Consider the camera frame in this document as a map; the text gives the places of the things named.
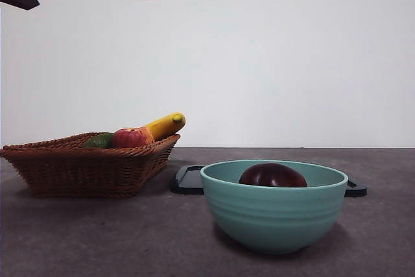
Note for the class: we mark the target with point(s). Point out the green avocado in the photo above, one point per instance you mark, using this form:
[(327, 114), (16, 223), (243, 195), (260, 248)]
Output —
[(100, 141)]

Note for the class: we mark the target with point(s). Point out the teal ribbed bowl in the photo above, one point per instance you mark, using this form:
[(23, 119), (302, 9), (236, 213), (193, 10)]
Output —
[(272, 215)]

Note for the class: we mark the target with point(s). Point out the black rectangular tray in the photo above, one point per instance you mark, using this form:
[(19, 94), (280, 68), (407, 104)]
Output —
[(188, 183)]

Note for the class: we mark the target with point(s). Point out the red apple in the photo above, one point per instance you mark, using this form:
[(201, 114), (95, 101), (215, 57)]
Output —
[(129, 139)]

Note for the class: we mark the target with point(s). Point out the yellow banana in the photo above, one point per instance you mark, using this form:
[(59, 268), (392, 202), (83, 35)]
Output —
[(165, 126)]

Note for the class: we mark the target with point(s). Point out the brown wicker basket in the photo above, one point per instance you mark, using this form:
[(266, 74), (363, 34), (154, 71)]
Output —
[(84, 173)]

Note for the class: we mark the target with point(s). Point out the dark red plum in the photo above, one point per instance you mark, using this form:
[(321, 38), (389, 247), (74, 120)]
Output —
[(272, 176)]

